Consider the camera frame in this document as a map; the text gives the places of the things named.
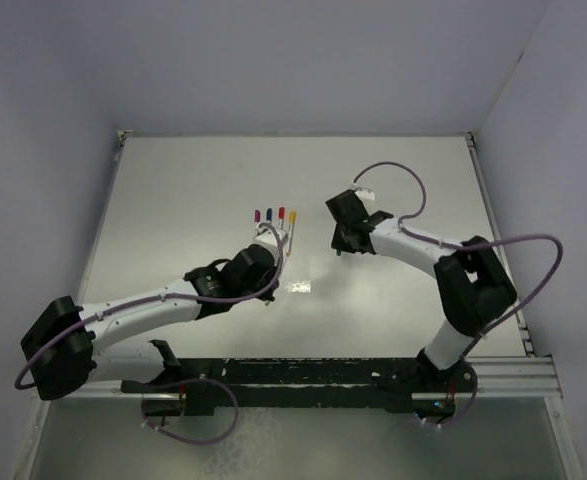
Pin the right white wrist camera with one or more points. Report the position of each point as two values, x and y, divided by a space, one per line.
364 194

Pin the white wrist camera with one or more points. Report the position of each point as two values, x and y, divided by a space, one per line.
364 194
270 237

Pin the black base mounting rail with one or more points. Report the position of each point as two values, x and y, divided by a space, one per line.
198 386

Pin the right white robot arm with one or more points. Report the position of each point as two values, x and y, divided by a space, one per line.
473 286

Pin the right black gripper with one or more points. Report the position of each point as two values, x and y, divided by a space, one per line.
339 244

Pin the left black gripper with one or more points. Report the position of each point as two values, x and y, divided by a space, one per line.
272 273

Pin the yellow pen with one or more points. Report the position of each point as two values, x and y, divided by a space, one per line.
291 229

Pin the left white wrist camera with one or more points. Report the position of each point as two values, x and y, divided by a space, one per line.
270 237

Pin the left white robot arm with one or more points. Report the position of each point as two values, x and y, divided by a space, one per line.
62 346

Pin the red pen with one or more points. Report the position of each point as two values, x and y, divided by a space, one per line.
280 223

